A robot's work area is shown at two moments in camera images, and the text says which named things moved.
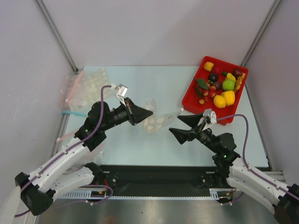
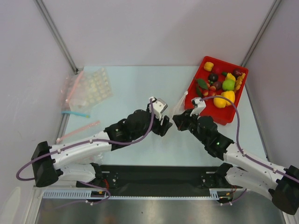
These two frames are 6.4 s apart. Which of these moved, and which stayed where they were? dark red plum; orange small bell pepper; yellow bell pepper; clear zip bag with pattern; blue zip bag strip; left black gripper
Moved: clear zip bag with pattern; left black gripper
Stayed: blue zip bag strip; dark red plum; yellow bell pepper; orange small bell pepper
